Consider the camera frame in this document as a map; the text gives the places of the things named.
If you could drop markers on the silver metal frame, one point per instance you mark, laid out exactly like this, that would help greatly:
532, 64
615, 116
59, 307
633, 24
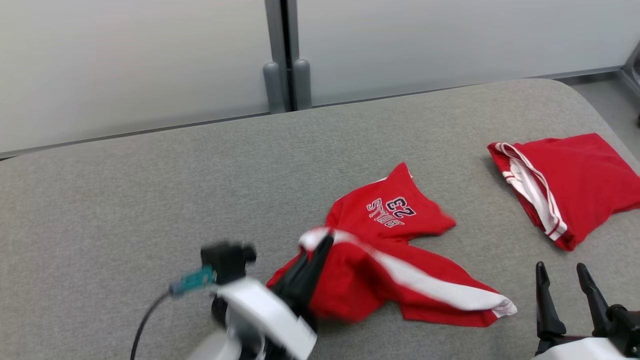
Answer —
632, 67

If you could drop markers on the red Bulls 23 jersey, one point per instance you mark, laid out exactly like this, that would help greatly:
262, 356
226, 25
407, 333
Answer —
580, 175

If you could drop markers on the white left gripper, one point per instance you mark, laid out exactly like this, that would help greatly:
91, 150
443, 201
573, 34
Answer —
265, 315

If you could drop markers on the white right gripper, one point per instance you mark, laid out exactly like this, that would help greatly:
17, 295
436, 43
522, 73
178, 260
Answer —
580, 350

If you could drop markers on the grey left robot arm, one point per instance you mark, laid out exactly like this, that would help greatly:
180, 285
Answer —
212, 347

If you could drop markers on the grey metal partition post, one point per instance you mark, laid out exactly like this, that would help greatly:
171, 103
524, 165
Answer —
282, 35

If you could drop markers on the red shorts with white stripes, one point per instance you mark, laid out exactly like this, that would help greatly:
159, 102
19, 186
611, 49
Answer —
380, 260

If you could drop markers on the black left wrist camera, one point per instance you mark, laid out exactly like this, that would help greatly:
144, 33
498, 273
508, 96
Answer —
227, 260

